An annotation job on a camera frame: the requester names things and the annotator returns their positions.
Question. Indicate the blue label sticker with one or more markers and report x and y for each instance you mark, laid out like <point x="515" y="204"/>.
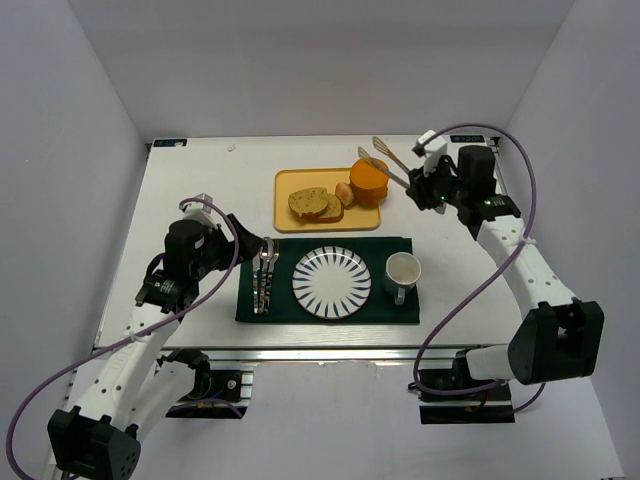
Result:
<point x="169" y="143"/>
<point x="466" y="138"/>

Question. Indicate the seeded bread slice top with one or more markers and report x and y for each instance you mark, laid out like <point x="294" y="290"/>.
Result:
<point x="308" y="202"/>

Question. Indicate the blue label sticker right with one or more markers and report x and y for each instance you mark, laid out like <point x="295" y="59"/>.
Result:
<point x="466" y="138"/>

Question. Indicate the blue label sticker left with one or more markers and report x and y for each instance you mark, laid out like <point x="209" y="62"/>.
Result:
<point x="169" y="143"/>

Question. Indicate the small round bread roll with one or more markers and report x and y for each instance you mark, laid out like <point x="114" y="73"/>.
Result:
<point x="344" y="193"/>

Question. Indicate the seeded bread slice bottom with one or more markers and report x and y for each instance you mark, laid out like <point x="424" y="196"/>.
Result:
<point x="333" y="213"/>

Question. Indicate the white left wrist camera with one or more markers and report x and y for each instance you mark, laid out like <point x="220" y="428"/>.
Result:
<point x="199" y="210"/>

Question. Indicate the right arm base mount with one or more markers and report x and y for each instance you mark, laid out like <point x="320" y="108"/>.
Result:
<point x="492" y="406"/>

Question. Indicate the blue striped white plate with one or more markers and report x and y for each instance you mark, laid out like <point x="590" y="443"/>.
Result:
<point x="331" y="283"/>

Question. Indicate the round orange bread loaf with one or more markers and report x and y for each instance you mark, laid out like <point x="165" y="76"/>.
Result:
<point x="370" y="185"/>

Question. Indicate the patterned handle fork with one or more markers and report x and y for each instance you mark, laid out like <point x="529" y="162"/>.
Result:
<point x="265" y="257"/>

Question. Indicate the metal kitchen tongs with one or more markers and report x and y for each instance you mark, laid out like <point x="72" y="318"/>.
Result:
<point x="386" y="162"/>

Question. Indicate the seeded bread slice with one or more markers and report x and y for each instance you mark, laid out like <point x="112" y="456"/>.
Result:
<point x="308" y="202"/>
<point x="333" y="213"/>

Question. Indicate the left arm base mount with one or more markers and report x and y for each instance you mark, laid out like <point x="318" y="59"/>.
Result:
<point x="218" y="393"/>

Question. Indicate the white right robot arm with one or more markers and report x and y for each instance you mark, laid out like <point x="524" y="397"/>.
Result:
<point x="559" y="334"/>

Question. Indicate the yellow serving tray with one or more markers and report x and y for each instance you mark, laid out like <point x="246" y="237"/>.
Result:
<point x="355" y="218"/>

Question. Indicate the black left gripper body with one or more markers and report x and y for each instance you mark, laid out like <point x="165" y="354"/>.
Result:
<point x="230" y="242"/>

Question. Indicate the aluminium table front rail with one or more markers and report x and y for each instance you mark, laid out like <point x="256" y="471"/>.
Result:
<point x="438" y="354"/>

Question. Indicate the patterned handle knife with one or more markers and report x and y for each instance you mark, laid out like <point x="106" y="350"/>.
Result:
<point x="256" y="267"/>

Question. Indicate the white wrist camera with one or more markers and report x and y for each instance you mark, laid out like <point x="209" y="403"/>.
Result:
<point x="430" y="148"/>
<point x="199" y="210"/>

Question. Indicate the dark green placemat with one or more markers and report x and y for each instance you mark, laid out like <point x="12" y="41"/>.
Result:
<point x="284" y="309"/>

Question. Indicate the grey ceramic mug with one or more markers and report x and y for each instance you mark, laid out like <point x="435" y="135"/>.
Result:
<point x="402" y="272"/>

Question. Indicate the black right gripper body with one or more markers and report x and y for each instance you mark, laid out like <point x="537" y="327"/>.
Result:
<point x="422" y="187"/>

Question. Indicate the patterned handle spoon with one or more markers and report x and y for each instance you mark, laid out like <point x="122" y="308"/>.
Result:
<point x="270" y="273"/>

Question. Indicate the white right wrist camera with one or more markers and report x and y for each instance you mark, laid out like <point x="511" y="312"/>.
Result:
<point x="430" y="148"/>

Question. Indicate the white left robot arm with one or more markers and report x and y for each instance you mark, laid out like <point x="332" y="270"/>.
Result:
<point x="101" y="435"/>

